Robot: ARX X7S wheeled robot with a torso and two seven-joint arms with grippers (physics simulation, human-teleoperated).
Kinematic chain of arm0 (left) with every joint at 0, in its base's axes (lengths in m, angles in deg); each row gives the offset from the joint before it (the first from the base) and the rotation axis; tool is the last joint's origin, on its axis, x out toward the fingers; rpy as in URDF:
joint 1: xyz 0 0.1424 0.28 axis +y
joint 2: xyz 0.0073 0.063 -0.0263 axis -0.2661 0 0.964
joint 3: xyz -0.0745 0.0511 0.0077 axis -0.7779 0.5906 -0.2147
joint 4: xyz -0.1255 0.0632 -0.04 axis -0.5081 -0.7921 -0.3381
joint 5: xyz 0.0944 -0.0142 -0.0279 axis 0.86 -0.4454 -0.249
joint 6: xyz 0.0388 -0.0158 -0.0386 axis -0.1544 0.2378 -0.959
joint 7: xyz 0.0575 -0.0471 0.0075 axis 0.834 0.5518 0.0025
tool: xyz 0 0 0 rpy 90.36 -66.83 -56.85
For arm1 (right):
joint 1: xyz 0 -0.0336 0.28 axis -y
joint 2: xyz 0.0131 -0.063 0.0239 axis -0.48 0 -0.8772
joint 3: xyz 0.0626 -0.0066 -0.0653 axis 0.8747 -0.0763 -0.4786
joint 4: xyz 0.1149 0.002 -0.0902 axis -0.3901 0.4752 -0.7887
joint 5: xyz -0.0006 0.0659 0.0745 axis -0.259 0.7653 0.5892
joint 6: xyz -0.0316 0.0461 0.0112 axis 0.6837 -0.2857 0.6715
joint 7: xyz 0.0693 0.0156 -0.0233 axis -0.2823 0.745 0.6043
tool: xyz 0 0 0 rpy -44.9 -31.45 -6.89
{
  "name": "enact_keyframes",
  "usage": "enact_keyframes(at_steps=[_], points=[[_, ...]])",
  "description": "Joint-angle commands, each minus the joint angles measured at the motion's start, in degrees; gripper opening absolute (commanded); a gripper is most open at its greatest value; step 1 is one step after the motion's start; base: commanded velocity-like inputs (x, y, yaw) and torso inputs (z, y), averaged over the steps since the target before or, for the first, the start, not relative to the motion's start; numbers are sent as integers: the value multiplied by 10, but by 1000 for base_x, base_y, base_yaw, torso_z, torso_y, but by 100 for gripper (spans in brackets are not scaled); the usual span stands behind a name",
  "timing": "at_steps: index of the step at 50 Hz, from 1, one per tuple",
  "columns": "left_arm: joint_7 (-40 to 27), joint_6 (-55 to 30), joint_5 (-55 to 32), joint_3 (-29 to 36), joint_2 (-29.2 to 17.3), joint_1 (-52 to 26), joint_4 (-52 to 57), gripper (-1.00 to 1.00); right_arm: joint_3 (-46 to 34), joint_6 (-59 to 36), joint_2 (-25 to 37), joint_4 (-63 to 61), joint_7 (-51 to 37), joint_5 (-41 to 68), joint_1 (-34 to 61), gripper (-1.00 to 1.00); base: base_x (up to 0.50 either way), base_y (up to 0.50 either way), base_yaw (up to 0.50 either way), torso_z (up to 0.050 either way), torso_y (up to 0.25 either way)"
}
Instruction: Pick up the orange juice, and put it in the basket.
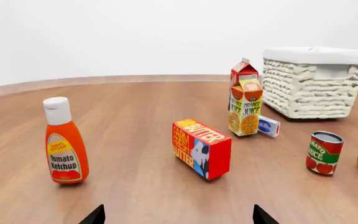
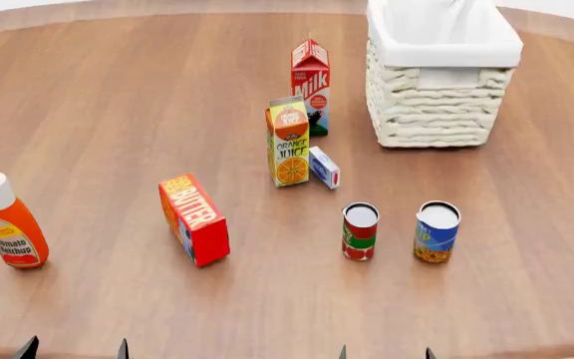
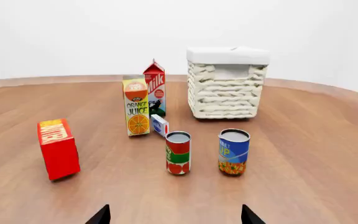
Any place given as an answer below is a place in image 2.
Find red tomato soup can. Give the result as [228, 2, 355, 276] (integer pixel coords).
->
[341, 200, 381, 262]

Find white woven basket with liner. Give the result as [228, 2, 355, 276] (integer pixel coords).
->
[365, 0, 525, 150]

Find tomato ketchup bottle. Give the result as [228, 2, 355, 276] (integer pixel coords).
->
[0, 171, 50, 269]

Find small blue white box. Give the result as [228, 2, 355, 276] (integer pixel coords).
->
[308, 145, 342, 191]

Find red butter box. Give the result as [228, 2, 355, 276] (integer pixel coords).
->
[157, 172, 231, 269]

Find blue vegetable soup can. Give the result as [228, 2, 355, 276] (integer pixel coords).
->
[413, 200, 462, 264]

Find orange juice carton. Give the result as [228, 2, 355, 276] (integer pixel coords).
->
[265, 94, 312, 188]

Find red milk carton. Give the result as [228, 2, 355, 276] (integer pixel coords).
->
[290, 38, 332, 138]

